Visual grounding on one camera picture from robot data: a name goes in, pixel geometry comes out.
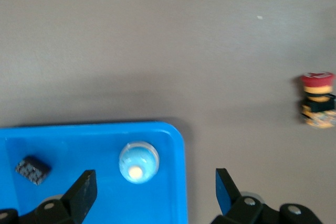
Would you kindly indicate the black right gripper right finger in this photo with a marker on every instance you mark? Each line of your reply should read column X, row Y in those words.
column 228, row 197

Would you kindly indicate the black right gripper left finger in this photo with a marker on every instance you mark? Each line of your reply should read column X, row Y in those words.
column 78, row 197

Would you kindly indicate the black terminal block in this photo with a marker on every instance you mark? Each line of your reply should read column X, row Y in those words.
column 32, row 170

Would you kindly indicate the light blue dome bell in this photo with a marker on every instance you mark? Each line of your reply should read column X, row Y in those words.
column 137, row 163

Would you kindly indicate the blue plastic tray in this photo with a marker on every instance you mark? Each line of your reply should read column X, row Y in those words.
column 92, row 150

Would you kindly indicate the red emergency stop yellow body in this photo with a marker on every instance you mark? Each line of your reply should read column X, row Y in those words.
column 319, row 98

